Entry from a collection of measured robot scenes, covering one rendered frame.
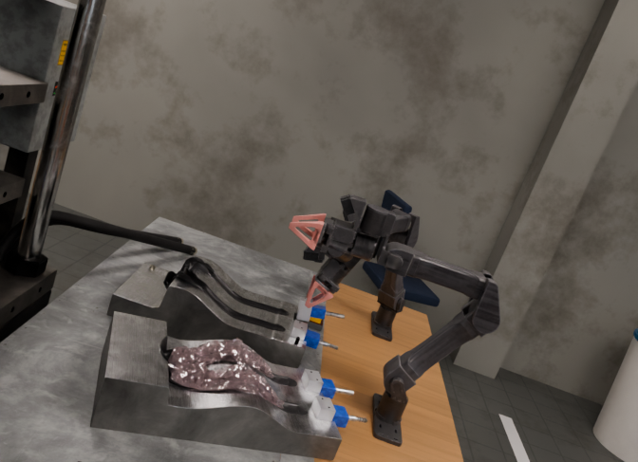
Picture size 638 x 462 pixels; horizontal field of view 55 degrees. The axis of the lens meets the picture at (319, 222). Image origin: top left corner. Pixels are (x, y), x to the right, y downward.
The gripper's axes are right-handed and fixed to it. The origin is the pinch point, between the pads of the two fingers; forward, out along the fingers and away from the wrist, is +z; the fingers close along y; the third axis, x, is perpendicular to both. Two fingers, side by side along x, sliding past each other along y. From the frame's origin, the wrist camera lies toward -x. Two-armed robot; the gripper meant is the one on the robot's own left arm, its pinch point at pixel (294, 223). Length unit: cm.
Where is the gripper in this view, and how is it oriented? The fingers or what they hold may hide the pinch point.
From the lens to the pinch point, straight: 144.7
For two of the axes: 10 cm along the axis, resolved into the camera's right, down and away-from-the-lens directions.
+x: -3.2, 9.2, 2.4
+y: -0.8, 2.3, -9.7
